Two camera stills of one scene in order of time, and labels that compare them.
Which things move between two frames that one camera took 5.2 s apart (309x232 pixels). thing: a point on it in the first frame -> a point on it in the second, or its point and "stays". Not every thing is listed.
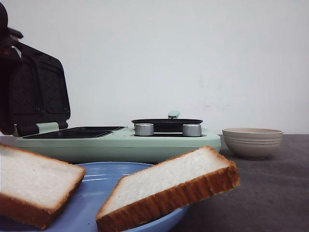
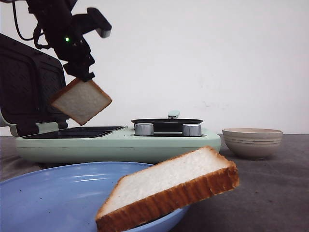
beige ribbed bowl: x=256 y=143 stays
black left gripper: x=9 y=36 -> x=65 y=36
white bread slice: x=33 y=187 -> x=81 y=100
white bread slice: x=166 y=186 stays
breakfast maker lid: x=34 y=89 stays
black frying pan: x=173 y=124 stays
